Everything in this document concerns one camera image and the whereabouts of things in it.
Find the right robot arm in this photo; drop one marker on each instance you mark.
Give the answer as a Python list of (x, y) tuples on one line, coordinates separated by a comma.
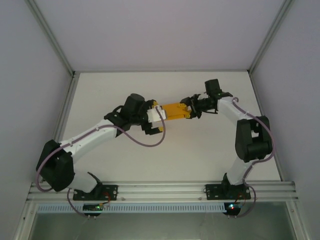
[(230, 107)]

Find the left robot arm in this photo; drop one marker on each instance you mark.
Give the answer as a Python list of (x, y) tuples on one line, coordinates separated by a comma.
[(87, 140)]

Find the small controller circuit board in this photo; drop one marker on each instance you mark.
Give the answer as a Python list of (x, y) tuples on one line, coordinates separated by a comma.
[(93, 207), (232, 206)]

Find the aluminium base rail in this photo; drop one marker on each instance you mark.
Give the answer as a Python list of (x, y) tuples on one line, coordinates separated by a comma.
[(160, 191)]

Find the aluminium frame profile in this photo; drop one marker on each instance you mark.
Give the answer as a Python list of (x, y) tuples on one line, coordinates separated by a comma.
[(270, 37), (50, 37)]

